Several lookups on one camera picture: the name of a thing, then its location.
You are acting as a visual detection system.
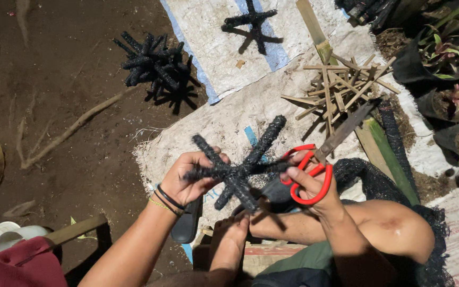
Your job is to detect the person's left hand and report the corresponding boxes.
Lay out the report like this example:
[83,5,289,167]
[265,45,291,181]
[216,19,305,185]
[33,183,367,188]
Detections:
[160,151,231,208]

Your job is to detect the person's right hand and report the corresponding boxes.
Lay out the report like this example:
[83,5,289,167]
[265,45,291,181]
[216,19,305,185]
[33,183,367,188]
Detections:
[280,151,340,218]

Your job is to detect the red-handled scissors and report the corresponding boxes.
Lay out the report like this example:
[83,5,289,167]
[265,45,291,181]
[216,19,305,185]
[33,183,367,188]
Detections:
[280,98,381,206]

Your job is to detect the black net-wrapped star frame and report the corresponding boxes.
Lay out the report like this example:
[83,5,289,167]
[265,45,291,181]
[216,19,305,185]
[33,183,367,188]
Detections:
[183,115,294,213]
[221,0,279,56]

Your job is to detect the black wrist band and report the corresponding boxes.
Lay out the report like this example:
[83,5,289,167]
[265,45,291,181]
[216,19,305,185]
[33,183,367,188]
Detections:
[152,191,182,216]
[156,184,185,210]

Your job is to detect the black sandal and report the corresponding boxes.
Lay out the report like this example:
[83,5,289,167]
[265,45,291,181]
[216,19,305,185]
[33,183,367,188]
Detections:
[171,195,203,244]
[231,176,299,217]

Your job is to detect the black net cloth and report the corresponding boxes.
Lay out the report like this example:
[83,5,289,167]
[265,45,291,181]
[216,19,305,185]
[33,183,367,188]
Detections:
[332,157,455,287]

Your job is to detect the green shorts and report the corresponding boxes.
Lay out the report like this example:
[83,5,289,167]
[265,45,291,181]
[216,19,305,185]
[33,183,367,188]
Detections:
[251,240,335,287]

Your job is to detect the person's left foot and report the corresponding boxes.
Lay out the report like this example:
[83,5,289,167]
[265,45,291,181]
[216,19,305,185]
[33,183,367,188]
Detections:
[209,214,251,276]

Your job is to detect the person's right leg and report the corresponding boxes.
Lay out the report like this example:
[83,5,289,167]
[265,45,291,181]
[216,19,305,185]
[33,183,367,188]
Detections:
[249,199,436,265]

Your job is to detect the green bamboo strip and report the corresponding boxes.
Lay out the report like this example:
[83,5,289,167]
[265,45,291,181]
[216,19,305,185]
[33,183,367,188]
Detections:
[363,117,421,206]

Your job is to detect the large white woven sack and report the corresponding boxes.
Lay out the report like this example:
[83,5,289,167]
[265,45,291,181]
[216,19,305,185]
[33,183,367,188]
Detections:
[133,24,459,256]

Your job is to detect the low wooden stool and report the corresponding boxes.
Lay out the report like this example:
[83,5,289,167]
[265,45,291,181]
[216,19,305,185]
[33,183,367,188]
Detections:
[192,226,308,277]

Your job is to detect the rolled black net strip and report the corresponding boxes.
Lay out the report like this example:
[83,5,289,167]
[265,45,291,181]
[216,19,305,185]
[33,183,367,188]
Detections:
[377,100,418,192]

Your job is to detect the pile of bamboo sticks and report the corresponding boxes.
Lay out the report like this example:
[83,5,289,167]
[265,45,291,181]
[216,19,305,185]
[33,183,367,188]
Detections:
[280,53,401,136]

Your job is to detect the yellow fallen leaf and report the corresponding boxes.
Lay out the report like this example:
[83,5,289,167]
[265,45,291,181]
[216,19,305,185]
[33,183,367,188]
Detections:
[69,216,98,240]

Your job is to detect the brown wooden plank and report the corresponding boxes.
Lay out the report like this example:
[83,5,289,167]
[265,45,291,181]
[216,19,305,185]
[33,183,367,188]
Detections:
[43,214,108,246]

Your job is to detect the pile of black wrapped stars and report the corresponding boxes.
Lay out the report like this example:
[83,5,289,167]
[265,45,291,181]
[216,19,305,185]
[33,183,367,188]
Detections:
[113,31,192,100]

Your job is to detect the long brown tree root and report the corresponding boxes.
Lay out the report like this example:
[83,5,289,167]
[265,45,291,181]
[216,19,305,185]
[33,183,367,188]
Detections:
[20,86,138,170]

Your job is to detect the white sack with blue stripes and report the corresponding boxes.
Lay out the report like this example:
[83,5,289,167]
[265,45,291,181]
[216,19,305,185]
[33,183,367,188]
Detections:
[160,0,375,105]

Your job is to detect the long pale bamboo slat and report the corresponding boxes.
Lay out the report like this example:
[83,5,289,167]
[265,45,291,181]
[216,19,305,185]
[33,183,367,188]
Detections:
[296,0,338,66]

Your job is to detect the pink-leaved plant in black bag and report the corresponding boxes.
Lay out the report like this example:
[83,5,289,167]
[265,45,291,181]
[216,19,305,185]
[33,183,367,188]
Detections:
[416,78,459,122]

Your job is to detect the red cloth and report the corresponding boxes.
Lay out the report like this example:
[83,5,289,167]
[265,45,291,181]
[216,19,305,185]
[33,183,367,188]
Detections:
[0,236,69,287]

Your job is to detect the green-leaved plant in black bag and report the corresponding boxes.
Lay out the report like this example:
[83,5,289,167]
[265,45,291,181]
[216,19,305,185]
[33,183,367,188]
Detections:
[392,3,459,82]

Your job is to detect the white plastic container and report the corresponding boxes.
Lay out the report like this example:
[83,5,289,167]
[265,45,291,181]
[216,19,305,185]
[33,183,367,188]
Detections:
[0,221,49,262]

